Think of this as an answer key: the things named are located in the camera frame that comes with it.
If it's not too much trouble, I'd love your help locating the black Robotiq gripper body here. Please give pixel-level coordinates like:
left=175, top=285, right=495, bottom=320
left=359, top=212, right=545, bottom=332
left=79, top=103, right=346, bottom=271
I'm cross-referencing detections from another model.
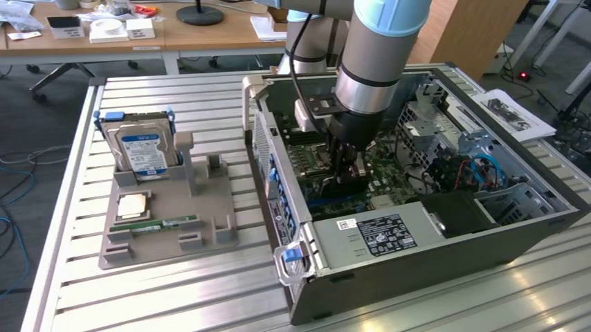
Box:
left=329, top=109, right=385, bottom=149

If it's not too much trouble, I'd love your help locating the low-profile graphics card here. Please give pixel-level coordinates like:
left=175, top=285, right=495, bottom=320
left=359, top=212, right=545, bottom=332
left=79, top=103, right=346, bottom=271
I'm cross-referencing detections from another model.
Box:
left=302, top=172, right=374, bottom=203

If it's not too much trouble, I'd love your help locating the CPU socket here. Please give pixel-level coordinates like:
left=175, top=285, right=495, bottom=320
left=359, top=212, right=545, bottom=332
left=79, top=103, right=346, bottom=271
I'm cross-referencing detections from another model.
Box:
left=311, top=145, right=331, bottom=170

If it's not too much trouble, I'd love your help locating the green motherboard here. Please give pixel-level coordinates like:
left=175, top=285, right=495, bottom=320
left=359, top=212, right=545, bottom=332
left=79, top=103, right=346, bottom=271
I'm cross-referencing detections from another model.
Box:
left=272, top=113, right=422, bottom=222

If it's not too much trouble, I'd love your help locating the blue expansion slot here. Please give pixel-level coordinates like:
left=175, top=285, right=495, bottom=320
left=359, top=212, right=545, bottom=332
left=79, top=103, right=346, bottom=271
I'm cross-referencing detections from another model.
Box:
left=307, top=197, right=346, bottom=209

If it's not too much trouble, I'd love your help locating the perforated metal drive cage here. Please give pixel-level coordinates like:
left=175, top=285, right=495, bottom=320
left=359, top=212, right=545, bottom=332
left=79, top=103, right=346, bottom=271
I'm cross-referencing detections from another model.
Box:
left=399, top=79, right=499, bottom=167

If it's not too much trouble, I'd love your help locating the grey power supply unit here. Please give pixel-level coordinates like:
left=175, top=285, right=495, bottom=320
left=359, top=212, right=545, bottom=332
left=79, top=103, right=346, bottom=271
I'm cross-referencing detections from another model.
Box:
left=311, top=202, right=447, bottom=270

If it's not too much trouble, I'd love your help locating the printed paper manual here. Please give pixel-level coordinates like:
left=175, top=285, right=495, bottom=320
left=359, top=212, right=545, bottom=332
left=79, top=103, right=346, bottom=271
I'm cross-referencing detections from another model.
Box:
left=470, top=89, right=558, bottom=142

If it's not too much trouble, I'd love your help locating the open dark grey PC case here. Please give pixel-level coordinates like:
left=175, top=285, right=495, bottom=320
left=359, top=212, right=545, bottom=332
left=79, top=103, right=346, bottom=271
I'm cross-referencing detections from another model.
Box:
left=242, top=67, right=591, bottom=326

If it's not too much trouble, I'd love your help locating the stack of white papers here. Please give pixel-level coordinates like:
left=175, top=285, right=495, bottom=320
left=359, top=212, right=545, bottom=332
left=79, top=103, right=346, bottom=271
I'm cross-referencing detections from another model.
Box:
left=251, top=15, right=288, bottom=42

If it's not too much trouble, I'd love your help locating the small white cabinet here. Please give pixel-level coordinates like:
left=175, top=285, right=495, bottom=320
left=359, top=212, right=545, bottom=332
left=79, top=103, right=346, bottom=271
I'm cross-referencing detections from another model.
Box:
left=493, top=43, right=515, bottom=75

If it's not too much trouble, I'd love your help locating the silver disk bay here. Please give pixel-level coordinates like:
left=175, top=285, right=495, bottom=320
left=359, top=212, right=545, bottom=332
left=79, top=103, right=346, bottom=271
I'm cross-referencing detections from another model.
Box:
left=475, top=182, right=555, bottom=226

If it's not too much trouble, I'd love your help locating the brown cardboard box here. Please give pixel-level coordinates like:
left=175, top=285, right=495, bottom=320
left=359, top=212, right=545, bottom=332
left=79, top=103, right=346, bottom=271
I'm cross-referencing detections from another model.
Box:
left=268, top=5, right=290, bottom=24

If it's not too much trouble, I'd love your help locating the grey printed parts rack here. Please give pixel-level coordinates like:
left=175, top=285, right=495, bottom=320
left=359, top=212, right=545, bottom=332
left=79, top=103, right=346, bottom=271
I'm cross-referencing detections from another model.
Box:
left=98, top=131, right=242, bottom=271

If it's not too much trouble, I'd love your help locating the wooden cabinet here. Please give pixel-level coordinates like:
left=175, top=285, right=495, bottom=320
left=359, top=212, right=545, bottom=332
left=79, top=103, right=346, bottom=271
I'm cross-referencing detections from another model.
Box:
left=406, top=0, right=530, bottom=80

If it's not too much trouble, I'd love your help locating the hard disk with blue label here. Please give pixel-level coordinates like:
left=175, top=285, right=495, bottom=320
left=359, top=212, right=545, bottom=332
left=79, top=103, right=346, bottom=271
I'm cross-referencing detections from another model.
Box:
left=104, top=124, right=182, bottom=181

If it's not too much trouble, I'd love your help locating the green RAM stick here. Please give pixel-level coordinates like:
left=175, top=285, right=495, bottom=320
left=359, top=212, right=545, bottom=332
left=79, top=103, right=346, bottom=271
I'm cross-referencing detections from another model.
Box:
left=110, top=214, right=199, bottom=232

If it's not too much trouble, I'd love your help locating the hard disk in blue caddy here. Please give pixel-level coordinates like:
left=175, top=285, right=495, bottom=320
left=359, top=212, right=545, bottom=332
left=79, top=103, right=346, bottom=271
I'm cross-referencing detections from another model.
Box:
left=92, top=109, right=179, bottom=167

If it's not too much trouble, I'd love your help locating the silver CPU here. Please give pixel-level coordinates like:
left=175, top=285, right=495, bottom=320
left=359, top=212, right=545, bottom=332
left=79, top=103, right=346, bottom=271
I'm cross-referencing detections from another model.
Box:
left=116, top=194, right=150, bottom=219

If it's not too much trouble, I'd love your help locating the black round lamp base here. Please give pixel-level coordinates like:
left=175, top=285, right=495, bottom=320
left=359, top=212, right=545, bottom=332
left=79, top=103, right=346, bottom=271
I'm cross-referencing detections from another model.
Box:
left=176, top=0, right=226, bottom=26

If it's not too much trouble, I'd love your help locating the black tripod stand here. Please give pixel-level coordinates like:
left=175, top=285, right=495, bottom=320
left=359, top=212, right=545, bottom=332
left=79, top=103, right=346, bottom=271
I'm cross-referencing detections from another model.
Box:
left=538, top=65, right=591, bottom=153

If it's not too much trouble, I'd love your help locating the plain white box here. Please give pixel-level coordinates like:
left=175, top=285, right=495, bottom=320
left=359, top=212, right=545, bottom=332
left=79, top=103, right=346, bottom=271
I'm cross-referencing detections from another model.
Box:
left=124, top=18, right=155, bottom=41

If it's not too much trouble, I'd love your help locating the white box with tape roll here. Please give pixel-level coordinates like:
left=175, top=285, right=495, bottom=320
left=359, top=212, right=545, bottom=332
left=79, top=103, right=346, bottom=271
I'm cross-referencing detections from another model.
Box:
left=88, top=19, right=131, bottom=44

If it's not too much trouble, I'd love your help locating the black wheeled chair base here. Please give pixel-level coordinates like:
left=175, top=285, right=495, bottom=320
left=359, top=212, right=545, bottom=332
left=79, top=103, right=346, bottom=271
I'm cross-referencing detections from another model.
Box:
left=28, top=62, right=140, bottom=102

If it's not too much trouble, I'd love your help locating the wooden desk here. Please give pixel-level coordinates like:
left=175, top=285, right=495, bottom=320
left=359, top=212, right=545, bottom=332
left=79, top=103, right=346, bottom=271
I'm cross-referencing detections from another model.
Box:
left=0, top=0, right=419, bottom=75

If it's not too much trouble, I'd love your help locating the white box with black top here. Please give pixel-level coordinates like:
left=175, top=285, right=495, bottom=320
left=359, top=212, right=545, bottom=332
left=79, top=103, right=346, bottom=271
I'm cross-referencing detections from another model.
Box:
left=47, top=16, right=86, bottom=39

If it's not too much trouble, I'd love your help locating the white card with red print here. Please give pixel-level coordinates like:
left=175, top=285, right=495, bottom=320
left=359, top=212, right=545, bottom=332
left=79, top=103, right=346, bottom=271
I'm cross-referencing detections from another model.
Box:
left=7, top=30, right=43, bottom=41

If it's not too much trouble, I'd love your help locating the clear plastic bag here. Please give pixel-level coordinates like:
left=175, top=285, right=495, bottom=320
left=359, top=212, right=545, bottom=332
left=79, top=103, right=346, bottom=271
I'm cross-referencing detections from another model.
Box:
left=0, top=0, right=47, bottom=32

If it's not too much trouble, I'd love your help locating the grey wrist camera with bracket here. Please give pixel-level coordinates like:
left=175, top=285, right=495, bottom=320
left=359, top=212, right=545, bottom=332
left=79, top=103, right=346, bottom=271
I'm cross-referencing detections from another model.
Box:
left=294, top=93, right=346, bottom=133

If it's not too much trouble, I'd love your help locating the black wire bundle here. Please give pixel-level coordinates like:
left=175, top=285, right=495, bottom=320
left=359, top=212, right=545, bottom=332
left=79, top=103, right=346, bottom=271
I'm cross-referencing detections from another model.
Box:
left=422, top=155, right=463, bottom=193

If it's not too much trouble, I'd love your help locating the black camera cable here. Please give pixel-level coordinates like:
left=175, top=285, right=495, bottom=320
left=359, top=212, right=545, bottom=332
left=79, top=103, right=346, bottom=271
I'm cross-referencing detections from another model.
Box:
left=288, top=0, right=327, bottom=134

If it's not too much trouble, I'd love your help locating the red wire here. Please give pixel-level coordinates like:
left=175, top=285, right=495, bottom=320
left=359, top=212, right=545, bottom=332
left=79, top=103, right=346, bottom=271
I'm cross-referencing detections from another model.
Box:
left=450, top=157, right=467, bottom=190

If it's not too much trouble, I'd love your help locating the blue wire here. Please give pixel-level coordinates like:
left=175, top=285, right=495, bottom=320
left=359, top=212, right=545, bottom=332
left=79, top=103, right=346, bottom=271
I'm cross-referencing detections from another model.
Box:
left=470, top=154, right=509, bottom=190

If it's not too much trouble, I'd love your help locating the white desk frame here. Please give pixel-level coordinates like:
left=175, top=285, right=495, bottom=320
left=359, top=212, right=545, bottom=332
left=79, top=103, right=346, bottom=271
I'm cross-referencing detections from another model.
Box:
left=507, top=0, right=591, bottom=94

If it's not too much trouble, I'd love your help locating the white floor cable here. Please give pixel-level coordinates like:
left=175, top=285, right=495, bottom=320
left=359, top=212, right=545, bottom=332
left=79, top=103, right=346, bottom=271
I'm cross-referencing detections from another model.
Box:
left=0, top=145, right=71, bottom=165

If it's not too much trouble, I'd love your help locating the blue floor cable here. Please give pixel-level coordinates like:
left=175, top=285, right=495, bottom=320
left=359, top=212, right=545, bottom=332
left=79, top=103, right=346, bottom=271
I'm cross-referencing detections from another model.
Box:
left=0, top=165, right=36, bottom=297

